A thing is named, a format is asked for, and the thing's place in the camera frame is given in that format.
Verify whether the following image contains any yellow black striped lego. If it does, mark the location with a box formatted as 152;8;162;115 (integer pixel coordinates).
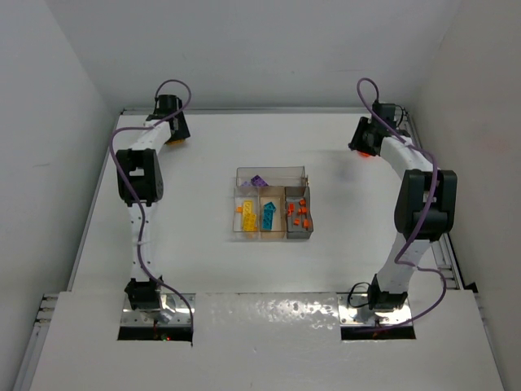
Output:
166;139;186;146

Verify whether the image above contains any dark purple lego brick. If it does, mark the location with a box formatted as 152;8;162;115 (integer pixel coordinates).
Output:
250;175;269;187

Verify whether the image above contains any teal lego brick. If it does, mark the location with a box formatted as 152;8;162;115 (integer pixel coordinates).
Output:
262;201;277;231

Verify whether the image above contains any long yellow lego plate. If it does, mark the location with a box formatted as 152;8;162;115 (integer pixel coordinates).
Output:
242;200;254;218

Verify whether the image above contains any orange-yellow lego brick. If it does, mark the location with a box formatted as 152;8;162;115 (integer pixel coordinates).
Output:
243;213;257;232

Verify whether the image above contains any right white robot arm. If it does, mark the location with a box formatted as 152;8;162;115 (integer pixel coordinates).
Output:
348;100;458;311

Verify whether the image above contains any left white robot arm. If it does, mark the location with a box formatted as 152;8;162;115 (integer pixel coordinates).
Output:
109;94;190;311

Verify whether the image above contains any clear long container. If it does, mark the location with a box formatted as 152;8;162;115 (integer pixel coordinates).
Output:
235;166;308;187

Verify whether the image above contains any grey small container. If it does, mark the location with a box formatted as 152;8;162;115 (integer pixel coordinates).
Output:
285;187;313;239

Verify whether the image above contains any amber small container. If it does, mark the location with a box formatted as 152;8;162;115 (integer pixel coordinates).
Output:
259;187;287;240

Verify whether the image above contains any clear small container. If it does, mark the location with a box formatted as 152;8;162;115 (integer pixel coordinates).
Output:
233;187;260;240

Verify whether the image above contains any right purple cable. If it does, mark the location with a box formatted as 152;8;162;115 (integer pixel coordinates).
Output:
356;77;448;329

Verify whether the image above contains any right aluminium rail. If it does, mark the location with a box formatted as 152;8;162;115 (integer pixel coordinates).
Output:
400;108;464;290

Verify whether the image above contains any aluminium rail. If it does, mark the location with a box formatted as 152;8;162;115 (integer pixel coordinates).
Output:
400;108;464;290
12;293;59;391

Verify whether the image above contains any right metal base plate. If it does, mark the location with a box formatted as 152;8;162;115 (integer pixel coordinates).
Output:
337;292;412;327

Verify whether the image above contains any metal base plate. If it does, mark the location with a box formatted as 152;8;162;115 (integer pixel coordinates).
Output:
120;293;195;328
337;292;412;327

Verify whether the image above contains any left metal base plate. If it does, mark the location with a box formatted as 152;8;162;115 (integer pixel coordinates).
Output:
120;293;195;328

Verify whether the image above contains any left aluminium rail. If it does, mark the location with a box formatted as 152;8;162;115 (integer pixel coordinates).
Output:
12;293;59;391

